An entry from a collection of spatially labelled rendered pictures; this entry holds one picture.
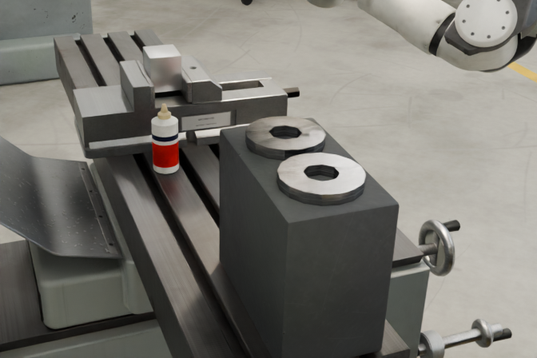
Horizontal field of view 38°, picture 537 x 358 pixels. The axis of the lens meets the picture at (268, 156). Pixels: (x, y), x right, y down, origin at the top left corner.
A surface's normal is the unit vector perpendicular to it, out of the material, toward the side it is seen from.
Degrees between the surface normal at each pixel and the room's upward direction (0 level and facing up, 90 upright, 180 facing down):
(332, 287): 90
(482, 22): 55
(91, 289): 90
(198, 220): 0
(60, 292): 90
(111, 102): 0
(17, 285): 0
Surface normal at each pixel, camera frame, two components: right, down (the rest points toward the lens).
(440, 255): -0.93, 0.14
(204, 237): 0.03, -0.89
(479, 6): -0.31, -0.18
